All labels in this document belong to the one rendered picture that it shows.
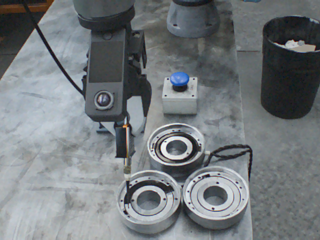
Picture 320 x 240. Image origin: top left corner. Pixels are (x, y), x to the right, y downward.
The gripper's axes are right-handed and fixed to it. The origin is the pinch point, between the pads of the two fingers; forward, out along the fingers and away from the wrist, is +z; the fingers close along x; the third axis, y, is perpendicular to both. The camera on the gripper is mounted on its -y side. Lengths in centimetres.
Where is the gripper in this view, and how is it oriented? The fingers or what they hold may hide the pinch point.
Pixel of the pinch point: (125, 133)
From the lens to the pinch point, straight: 58.0
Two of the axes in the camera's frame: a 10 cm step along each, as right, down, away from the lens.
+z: 0.8, 7.3, 6.8
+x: -9.9, -0.1, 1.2
